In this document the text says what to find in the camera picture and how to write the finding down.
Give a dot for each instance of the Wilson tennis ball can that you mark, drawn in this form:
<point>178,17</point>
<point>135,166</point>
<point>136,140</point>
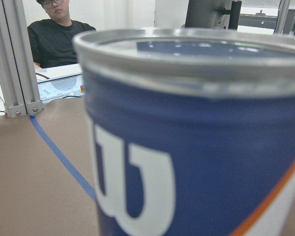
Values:
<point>192,131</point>

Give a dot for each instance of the blue teach pendant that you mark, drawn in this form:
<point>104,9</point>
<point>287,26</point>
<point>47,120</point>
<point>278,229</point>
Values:
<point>64,87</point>

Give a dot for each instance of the person in black shirt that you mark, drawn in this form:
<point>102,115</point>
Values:
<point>51,39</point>

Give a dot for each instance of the black computer monitor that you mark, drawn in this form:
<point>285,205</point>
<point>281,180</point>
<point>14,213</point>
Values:
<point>213,14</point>

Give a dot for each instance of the aluminium corner frame post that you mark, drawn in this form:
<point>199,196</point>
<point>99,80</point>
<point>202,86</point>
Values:
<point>283,9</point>

